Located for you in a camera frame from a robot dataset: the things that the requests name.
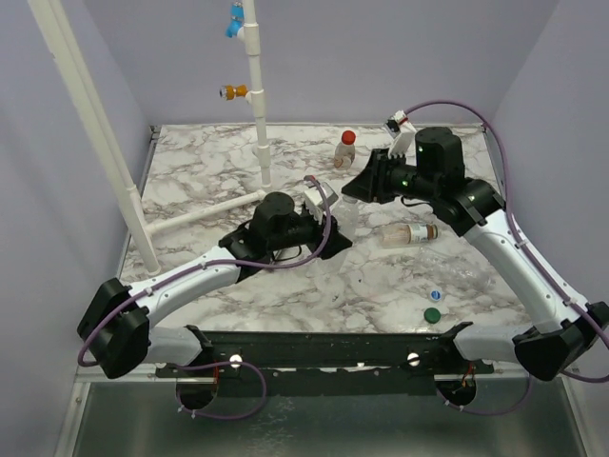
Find blue white cap right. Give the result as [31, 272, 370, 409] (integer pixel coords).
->
[429, 288, 443, 303]

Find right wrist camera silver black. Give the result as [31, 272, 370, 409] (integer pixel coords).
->
[383, 110, 417, 158]

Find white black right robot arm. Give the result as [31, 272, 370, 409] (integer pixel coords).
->
[342, 127, 608, 381]

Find white pvc pipe frame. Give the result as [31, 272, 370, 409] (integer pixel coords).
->
[27, 0, 276, 276]

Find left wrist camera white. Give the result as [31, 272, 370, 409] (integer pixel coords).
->
[302, 180, 339, 224]

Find clear bottle red label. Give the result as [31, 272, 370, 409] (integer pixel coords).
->
[334, 140, 356, 169]

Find aluminium extrusion rail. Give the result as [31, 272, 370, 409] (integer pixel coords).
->
[52, 125, 162, 456]

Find clear bottle green white label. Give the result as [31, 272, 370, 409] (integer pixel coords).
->
[380, 224, 439, 248]

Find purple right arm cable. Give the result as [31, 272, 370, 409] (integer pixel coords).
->
[402, 99, 609, 385]

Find red bottle cap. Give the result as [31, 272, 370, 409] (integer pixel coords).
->
[341, 130, 356, 145]

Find green bottle cap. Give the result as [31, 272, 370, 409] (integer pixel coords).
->
[423, 308, 442, 324]

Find orange pipe nozzle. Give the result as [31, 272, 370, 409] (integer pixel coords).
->
[219, 85, 248, 101]

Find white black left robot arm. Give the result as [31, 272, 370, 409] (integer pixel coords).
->
[77, 192, 353, 379]

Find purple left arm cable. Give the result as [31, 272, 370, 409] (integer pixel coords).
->
[77, 174, 333, 368]

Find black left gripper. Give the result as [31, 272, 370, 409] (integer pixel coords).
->
[267, 203, 350, 257]

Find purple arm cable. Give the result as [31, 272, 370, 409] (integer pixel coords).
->
[77, 174, 333, 368]
[402, 99, 609, 385]

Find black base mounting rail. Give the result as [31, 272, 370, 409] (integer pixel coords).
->
[156, 325, 494, 397]

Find clear plastic bottle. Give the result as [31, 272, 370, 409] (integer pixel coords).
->
[332, 195, 359, 241]

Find blue pipe valve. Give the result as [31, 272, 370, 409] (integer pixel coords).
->
[225, 1, 245, 38]

